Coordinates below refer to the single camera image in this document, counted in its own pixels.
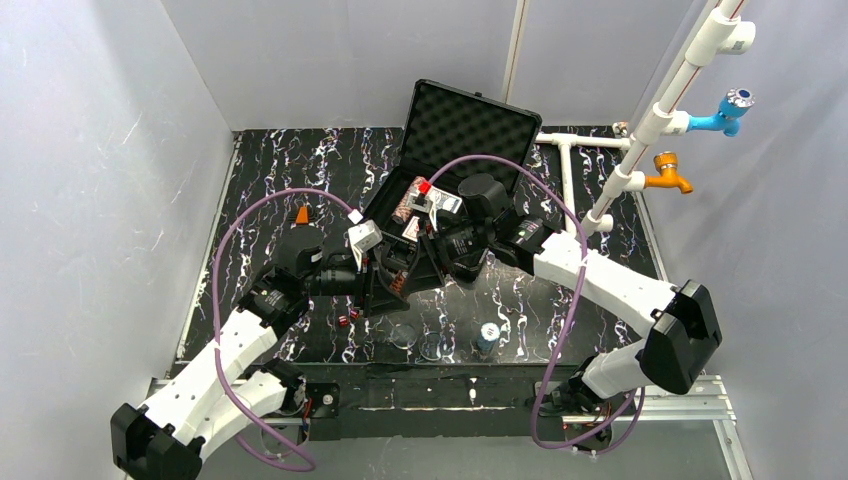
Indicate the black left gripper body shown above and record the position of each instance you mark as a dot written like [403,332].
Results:
[371,285]

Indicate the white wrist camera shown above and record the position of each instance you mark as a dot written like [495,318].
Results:
[363,235]
[420,201]

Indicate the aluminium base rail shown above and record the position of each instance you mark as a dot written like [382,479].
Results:
[341,402]

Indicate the orange black chip stack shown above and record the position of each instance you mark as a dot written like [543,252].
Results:
[397,283]

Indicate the light blue chip stack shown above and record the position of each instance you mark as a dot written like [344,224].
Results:
[488,337]

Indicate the red playing card deck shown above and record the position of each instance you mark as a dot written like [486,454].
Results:
[411,229]

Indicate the blue pipe valve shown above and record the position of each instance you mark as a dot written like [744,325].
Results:
[732,107]

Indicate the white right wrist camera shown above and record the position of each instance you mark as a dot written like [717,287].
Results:
[420,201]

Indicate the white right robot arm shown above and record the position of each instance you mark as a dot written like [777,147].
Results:
[677,326]

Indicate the orange pipe valve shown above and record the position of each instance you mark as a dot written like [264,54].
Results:
[666,165]

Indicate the pink blue chip stack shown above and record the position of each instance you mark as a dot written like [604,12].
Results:
[402,213]

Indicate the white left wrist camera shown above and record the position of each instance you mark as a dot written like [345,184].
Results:
[363,235]

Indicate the blue playing card deck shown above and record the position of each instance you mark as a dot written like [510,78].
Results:
[442,200]

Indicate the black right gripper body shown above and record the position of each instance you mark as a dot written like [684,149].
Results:
[433,250]

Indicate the white pvc pipe frame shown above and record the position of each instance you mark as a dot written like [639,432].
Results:
[719,30]

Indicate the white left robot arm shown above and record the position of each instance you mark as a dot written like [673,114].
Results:
[173,432]

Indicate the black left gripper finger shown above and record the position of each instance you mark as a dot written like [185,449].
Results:
[383,301]
[400,261]

